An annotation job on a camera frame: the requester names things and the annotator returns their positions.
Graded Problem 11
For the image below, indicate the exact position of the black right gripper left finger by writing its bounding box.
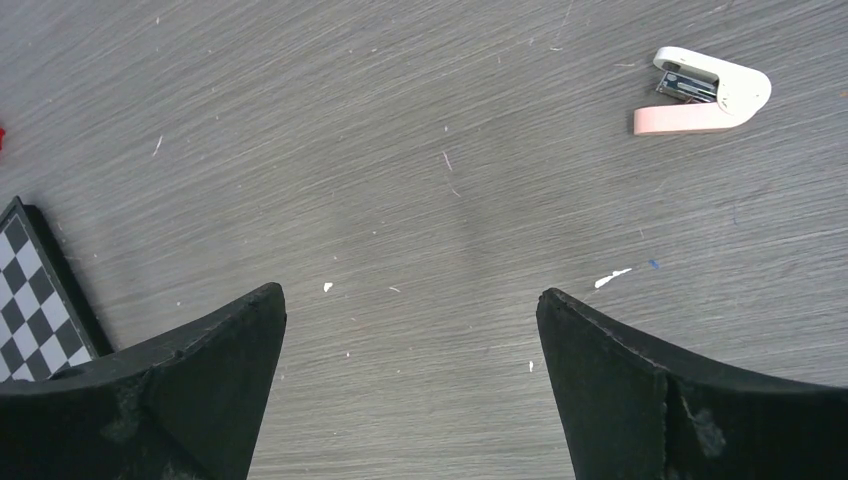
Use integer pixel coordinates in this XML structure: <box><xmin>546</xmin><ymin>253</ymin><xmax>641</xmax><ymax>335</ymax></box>
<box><xmin>1</xmin><ymin>283</ymin><xmax>287</xmax><ymax>479</ymax></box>

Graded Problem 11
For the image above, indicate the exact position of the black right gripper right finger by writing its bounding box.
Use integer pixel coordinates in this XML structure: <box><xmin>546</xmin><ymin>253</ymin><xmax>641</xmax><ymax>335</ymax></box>
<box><xmin>536</xmin><ymin>288</ymin><xmax>847</xmax><ymax>479</ymax></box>

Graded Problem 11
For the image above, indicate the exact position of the black white checkerboard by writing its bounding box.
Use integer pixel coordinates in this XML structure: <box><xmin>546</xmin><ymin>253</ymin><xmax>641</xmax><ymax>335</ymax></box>
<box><xmin>1</xmin><ymin>196</ymin><xmax>114</xmax><ymax>383</ymax></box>

